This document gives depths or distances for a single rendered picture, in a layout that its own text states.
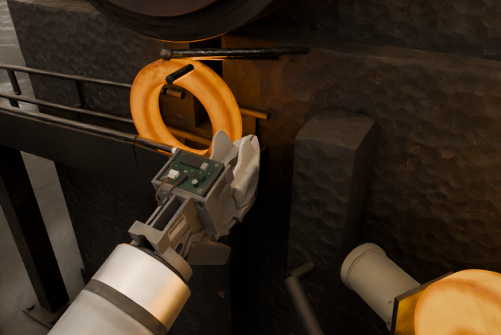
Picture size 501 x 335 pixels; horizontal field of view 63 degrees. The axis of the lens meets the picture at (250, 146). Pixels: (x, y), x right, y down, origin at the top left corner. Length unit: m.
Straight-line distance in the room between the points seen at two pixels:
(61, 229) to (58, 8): 1.01
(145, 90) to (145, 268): 0.31
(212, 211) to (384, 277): 0.19
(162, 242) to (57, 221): 1.35
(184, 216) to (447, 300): 0.25
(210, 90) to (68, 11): 0.37
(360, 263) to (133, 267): 0.25
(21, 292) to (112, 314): 1.13
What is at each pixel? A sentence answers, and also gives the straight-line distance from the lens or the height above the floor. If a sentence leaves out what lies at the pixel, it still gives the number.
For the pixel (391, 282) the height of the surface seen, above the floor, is 0.70.
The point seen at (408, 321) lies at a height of 0.68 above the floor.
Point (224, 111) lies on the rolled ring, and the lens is 0.56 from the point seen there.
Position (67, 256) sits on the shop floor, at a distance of 1.58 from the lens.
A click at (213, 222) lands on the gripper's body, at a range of 0.44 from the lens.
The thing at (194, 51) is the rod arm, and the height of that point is 0.90.
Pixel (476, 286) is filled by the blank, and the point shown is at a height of 0.78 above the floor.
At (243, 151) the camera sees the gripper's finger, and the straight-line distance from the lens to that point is 0.49.
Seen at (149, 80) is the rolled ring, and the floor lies 0.81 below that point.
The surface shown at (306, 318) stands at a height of 0.59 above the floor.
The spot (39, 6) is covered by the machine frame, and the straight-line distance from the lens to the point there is 0.91.
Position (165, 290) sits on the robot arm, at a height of 0.73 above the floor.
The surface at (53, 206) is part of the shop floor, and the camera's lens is 1.82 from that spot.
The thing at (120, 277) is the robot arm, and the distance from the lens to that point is 0.41.
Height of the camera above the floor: 1.03
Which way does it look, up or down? 31 degrees down
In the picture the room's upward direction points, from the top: straight up
